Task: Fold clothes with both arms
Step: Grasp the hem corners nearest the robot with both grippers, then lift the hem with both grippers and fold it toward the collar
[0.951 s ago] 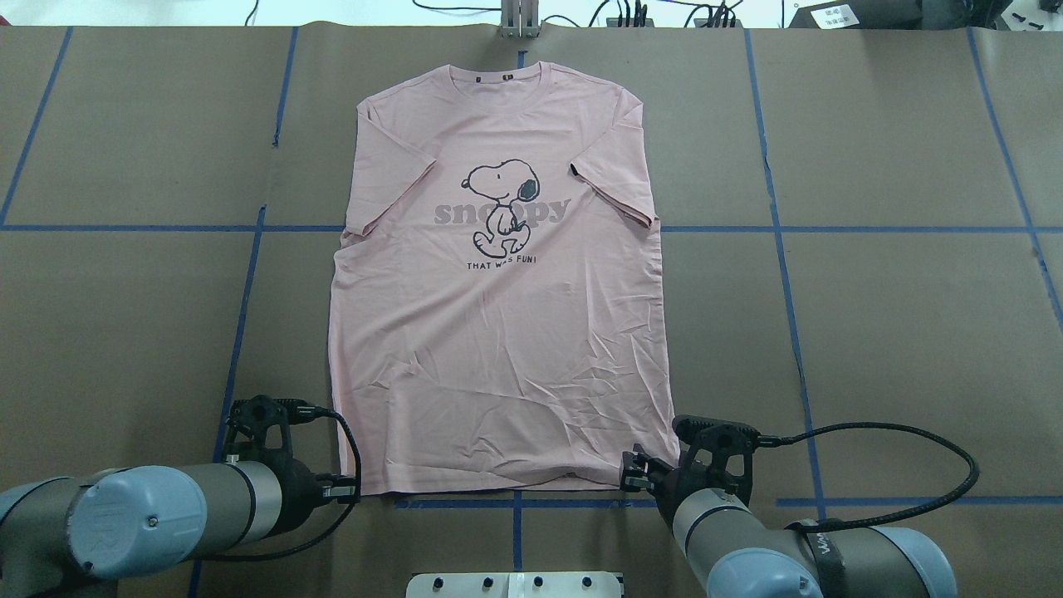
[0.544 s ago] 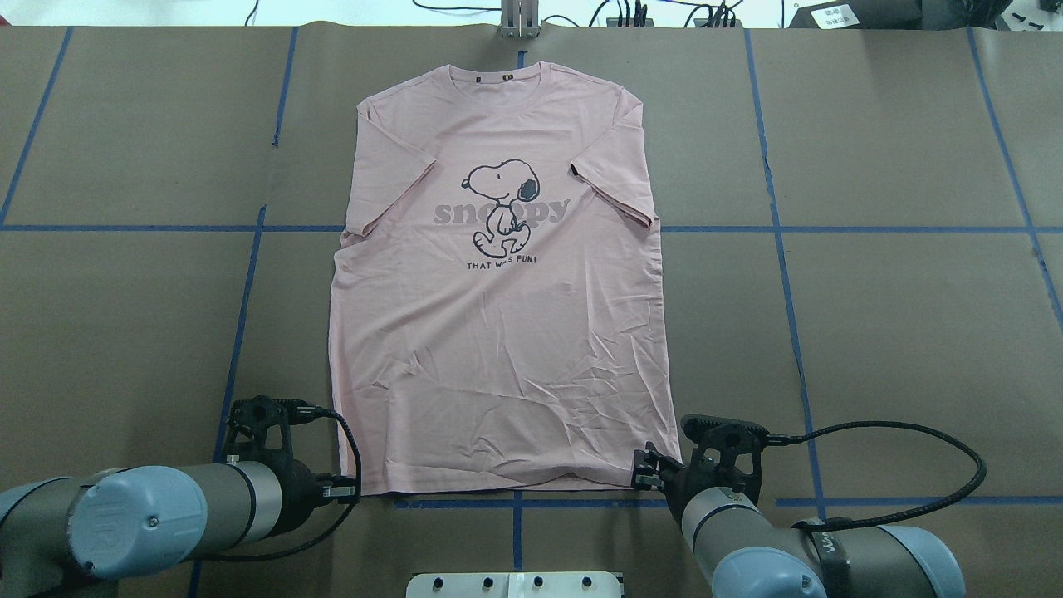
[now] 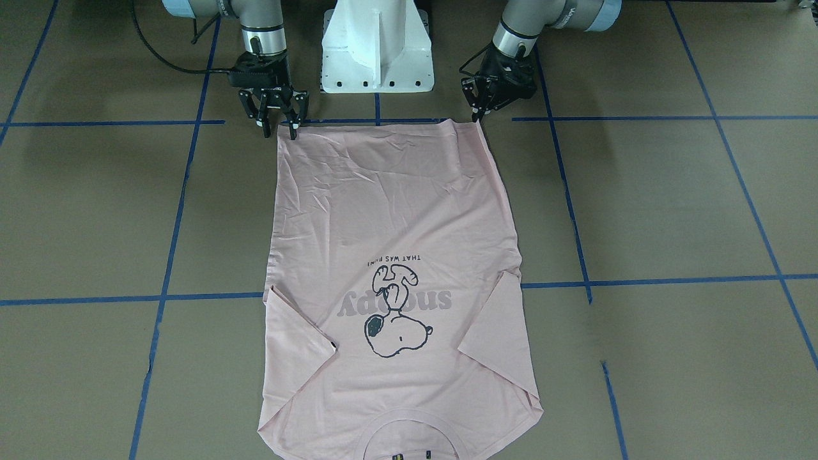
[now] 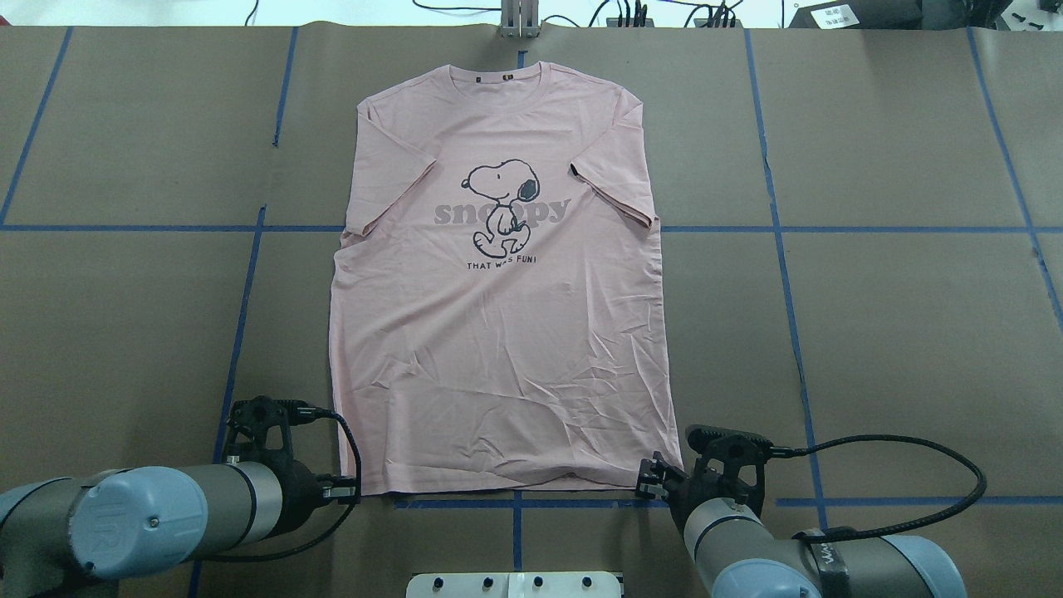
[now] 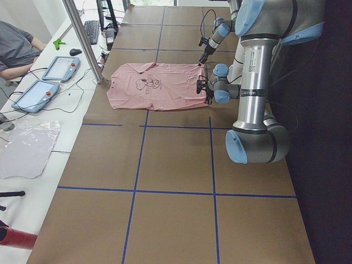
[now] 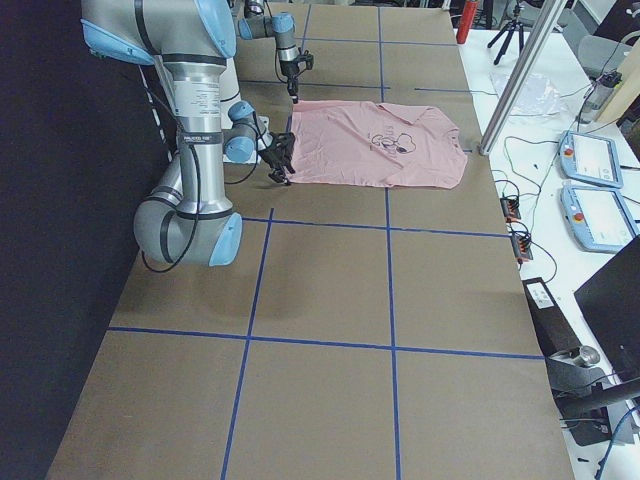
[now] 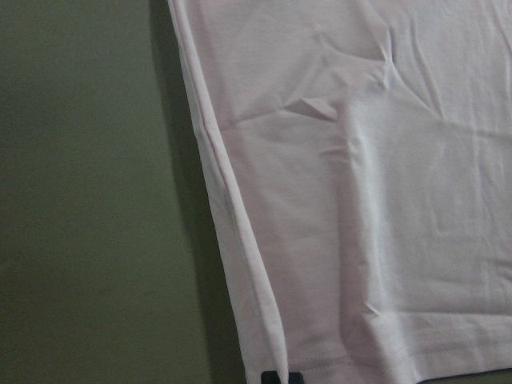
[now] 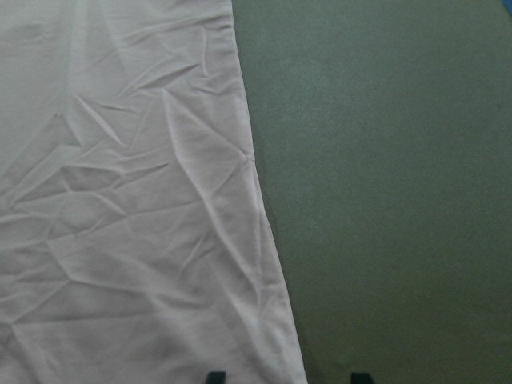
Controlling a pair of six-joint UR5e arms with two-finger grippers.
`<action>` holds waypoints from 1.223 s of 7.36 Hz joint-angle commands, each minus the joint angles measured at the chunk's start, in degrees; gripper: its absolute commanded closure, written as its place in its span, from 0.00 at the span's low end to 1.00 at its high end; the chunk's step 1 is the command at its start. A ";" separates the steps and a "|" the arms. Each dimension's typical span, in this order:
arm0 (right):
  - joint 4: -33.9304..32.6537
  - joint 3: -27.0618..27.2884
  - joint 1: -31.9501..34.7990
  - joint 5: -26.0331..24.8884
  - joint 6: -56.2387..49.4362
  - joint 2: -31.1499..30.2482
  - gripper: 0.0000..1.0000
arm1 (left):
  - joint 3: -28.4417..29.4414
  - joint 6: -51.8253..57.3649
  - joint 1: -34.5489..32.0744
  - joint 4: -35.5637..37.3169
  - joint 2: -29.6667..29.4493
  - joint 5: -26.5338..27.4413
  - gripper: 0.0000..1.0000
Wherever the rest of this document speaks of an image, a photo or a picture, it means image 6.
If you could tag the clear plastic bag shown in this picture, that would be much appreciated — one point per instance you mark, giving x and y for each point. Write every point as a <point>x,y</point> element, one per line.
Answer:
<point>538,97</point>

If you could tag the black monitor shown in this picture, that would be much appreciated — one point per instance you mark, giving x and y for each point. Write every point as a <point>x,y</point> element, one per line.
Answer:
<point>609,303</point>

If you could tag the black box with label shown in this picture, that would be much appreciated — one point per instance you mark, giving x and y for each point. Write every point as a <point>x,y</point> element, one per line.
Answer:
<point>553,331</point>

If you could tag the black tripod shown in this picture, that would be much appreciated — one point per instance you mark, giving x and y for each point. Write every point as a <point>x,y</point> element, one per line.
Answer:
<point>514,27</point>

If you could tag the grey USB hub far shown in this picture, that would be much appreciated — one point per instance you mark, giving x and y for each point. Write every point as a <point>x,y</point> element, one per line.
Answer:
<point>510,208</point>

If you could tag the teach pendant far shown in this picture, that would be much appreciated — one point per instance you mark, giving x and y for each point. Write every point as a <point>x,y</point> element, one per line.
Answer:
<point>590,159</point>

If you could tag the grey USB hub near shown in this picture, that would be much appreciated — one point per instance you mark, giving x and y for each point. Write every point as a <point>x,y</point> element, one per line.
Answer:
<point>521,241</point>

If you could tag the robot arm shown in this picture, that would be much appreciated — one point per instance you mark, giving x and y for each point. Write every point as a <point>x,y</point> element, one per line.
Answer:
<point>259,22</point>
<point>187,217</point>

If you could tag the red cylinder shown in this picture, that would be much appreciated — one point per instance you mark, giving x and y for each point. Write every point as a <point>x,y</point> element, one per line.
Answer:
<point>466,20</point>

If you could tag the pink Snoopy t-shirt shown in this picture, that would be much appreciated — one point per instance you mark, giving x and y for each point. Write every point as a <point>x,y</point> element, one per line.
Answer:
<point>362,143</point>

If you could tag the grey usb hub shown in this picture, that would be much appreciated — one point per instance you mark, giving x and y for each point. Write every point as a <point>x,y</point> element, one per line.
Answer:
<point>521,241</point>
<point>510,208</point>

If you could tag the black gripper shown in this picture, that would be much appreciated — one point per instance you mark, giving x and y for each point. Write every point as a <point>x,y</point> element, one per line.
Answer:
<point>289,73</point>
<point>274,151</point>

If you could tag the teach pendant near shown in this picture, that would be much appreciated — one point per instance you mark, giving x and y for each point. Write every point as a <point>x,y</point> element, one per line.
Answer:
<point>598,217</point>

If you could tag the teach pendant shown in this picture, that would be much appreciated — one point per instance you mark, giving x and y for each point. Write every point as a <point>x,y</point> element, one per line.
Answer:
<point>598,217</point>
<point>590,159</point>

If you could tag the aluminium frame post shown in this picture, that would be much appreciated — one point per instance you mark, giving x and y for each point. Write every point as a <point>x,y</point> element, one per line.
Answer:
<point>544,25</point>

